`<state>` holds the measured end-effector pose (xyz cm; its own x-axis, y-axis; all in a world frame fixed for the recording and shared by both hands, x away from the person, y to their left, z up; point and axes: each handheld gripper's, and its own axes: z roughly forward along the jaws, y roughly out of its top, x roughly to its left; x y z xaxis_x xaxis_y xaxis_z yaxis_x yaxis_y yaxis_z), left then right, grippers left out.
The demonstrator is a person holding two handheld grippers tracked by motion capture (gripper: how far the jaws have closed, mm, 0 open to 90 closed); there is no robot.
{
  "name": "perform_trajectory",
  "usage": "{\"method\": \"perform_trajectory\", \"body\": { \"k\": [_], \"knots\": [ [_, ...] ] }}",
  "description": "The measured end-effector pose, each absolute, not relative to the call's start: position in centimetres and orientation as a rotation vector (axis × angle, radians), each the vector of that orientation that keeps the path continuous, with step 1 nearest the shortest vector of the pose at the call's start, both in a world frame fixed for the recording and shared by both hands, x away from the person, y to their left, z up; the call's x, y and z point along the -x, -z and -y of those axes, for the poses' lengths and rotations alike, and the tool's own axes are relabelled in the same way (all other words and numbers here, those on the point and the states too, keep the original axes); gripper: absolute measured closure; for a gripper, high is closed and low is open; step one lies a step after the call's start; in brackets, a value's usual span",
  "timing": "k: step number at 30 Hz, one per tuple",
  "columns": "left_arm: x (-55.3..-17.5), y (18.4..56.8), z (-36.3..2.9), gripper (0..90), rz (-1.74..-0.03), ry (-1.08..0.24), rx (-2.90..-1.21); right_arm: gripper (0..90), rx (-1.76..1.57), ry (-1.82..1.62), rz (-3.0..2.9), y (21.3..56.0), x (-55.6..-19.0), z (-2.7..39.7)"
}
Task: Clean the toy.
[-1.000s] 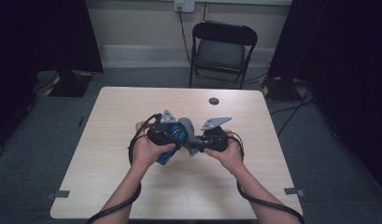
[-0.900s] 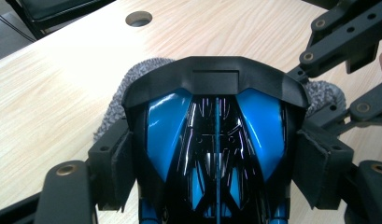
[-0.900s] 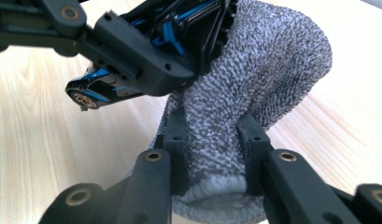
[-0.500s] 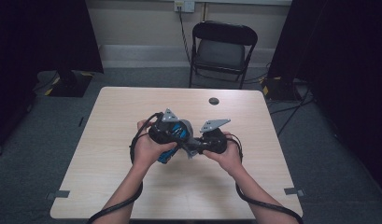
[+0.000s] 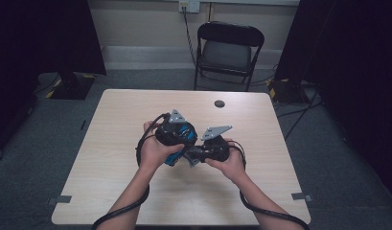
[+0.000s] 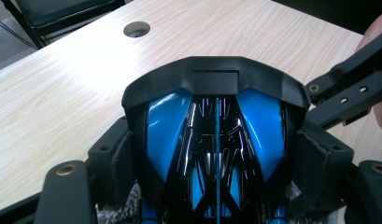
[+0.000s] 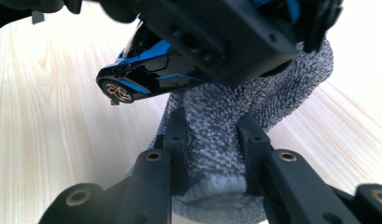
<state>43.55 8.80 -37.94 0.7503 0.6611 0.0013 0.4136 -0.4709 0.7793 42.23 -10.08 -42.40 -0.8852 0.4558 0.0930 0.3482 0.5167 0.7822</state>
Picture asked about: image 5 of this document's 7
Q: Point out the black stand base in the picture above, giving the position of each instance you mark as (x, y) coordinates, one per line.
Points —
(72, 87)
(288, 92)

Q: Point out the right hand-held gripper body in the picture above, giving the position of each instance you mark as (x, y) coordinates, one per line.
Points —
(216, 150)

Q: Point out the grey cloth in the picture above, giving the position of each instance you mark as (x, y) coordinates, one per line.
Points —
(192, 158)

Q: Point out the white wall socket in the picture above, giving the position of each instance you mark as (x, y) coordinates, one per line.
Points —
(189, 5)

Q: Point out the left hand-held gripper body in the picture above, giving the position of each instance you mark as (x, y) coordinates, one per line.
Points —
(169, 134)

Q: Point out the blue toy car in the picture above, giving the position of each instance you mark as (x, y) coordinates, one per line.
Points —
(187, 132)

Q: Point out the person's left hand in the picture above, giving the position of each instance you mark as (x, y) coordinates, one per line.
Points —
(155, 156)

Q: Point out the black folding chair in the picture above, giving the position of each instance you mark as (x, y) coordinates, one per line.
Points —
(227, 54)

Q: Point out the person's right hand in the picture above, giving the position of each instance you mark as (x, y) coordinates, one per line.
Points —
(230, 163)

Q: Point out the grey tape strip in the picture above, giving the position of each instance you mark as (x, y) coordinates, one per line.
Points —
(61, 199)
(300, 196)

